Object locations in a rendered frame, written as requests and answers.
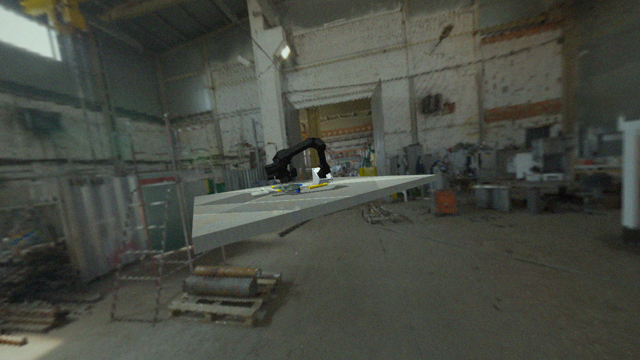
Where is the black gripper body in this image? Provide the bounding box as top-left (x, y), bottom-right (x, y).
top-left (267, 167), bottom-right (297, 180)

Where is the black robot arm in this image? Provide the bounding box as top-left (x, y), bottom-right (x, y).
top-left (264, 137), bottom-right (331, 183)

